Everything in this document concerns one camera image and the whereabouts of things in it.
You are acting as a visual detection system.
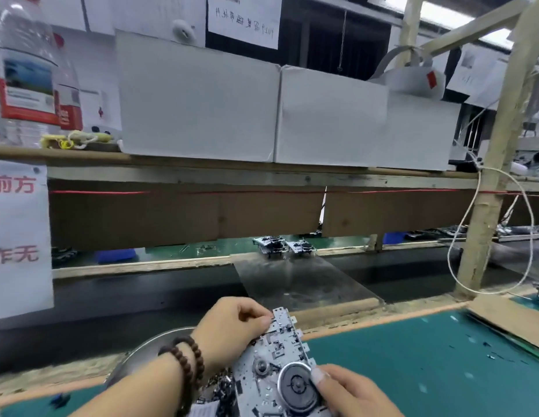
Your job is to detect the wooden shelf beam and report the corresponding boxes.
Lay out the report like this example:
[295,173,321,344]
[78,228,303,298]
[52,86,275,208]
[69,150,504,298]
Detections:
[0,147,539,192]

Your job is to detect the brown bead bracelet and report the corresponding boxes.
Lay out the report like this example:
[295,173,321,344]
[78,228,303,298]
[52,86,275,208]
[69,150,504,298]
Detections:
[158,336,205,417]

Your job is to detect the white bag red label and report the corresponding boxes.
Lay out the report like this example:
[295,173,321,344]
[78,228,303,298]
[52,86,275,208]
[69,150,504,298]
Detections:
[369,46,447,101]

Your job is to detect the white cable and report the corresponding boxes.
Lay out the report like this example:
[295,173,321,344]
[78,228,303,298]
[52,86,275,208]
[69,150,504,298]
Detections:
[445,152,535,296]

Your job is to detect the flat cardboard piece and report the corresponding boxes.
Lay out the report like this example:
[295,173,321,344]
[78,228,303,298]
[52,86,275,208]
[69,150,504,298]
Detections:
[467,293,539,353]

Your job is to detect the red cord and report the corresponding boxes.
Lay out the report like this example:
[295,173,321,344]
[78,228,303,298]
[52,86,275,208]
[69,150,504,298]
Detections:
[48,188,539,198]

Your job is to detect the white paper sign red text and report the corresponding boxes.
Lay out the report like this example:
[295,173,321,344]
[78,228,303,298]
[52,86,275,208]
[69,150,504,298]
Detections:
[0,160,55,322]

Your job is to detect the person's left hand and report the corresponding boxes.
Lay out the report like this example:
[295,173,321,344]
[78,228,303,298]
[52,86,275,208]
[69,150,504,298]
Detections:
[191,297,275,374]

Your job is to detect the brown cardboard panel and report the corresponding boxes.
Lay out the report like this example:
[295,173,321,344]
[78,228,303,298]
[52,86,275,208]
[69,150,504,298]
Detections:
[48,188,539,253]

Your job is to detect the pile of small metal parts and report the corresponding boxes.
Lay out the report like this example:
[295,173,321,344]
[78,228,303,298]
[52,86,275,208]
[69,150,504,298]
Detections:
[198,371,238,417]

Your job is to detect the yellow plastic object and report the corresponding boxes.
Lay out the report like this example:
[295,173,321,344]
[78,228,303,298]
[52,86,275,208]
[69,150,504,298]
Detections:
[39,130,120,153]

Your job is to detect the round metal bowl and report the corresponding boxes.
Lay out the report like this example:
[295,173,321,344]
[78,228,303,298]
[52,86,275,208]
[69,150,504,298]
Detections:
[104,325,201,387]

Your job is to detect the person's right hand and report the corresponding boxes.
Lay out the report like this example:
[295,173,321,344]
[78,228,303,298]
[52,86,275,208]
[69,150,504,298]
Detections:
[310,364,405,417]

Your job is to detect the metal mechanism chassis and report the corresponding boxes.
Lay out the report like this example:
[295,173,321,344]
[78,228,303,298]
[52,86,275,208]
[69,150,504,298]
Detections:
[224,306,331,417]

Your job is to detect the black conveyor belt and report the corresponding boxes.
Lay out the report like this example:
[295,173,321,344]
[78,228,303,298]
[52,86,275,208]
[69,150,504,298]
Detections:
[0,247,539,372]

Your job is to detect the wooden post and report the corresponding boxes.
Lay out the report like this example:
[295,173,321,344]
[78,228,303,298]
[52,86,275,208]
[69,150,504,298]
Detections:
[454,0,539,296]

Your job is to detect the finished mechanisms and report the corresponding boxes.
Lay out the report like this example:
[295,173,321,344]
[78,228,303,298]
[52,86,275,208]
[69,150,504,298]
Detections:
[252,236,316,259]

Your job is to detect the bottle with orange label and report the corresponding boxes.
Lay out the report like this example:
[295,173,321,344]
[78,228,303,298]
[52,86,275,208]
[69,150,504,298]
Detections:
[0,0,62,148]

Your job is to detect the clear plastic sheet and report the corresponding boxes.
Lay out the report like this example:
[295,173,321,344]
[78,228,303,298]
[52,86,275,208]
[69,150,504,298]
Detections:
[233,251,384,313]

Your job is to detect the slanted wooden brace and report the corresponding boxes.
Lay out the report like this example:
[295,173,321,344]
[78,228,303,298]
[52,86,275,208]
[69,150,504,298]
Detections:
[419,0,529,59]

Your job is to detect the white rounded object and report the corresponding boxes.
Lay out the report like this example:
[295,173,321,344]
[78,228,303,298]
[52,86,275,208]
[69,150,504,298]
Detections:
[171,20,199,47]

